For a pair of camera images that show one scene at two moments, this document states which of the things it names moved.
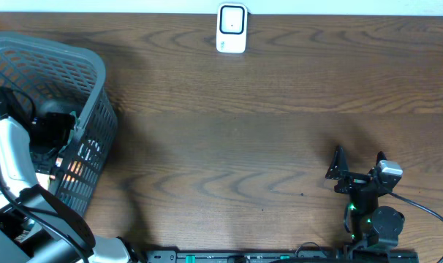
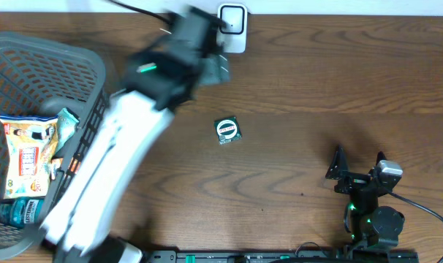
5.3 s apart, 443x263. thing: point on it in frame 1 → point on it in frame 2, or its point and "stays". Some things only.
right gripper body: (353, 182) stays
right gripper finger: (381, 156) stays
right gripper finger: (338, 165) stays
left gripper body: (42, 128) → (206, 52)
